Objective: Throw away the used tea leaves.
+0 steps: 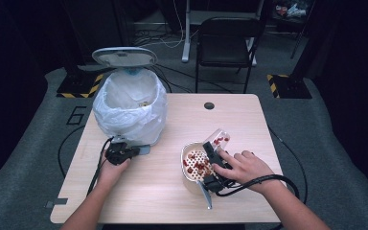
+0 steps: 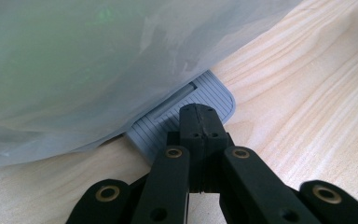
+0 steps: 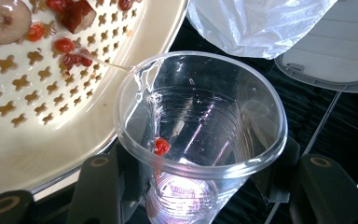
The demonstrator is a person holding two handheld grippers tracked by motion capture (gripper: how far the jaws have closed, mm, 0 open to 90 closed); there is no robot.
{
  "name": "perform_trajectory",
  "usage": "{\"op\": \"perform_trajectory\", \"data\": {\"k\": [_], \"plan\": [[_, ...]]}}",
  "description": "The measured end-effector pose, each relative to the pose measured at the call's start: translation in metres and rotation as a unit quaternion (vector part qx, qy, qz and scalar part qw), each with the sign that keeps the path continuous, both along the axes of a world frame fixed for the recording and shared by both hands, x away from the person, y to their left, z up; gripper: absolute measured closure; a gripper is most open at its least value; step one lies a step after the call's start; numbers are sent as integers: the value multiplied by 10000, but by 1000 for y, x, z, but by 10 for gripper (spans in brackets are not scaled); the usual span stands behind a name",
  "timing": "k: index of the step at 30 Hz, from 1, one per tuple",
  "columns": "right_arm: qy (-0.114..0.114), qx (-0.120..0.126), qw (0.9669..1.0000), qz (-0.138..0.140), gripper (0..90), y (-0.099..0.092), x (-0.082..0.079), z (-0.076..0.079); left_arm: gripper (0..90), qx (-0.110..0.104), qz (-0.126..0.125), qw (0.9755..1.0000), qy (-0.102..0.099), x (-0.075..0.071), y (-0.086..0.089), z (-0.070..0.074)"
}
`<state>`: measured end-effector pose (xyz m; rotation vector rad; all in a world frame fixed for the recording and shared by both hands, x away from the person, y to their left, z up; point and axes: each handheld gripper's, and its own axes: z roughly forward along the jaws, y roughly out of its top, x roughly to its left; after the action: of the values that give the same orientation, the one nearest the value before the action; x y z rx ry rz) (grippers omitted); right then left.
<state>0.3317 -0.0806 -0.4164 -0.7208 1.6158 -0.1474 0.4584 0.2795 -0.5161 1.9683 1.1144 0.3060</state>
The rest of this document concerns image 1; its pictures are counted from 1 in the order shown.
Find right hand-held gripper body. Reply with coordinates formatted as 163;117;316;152
198;157;236;211

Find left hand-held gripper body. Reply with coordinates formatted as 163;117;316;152
104;135;131;167

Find red food pieces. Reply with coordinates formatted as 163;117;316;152
213;135;230;147
182;152;215;176

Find clear plastic cup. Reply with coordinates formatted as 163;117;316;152
204;127;232;152

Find beige strainer bowl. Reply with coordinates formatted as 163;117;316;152
180;141;219;196

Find grey pedal trash can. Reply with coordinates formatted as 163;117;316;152
90;46;169;156

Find person's left hand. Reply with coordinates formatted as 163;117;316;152
97;155;132;190

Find person's right hand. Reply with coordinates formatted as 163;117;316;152
212;149;278;195

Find white plastic trash bag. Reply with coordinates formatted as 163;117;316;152
92;68;169;146

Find grey tape strip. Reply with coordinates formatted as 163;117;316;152
43;197;69;210

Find yellow black striped stand base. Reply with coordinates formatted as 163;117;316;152
56;72;105;100
265;73;313;100

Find black folding chair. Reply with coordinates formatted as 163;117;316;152
194;16;266;95

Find colourful clutter pile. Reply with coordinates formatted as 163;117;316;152
273;2;309;19

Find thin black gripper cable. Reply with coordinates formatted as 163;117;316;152
86;136;115;196

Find thick black gripper cable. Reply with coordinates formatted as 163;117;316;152
215;173;301;199

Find black floor cable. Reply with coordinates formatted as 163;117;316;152
266;125;309;205

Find bundle of floor cables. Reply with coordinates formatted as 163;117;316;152
130;27;186;50

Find white desk frame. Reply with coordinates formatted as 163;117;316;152
180;0;265;67

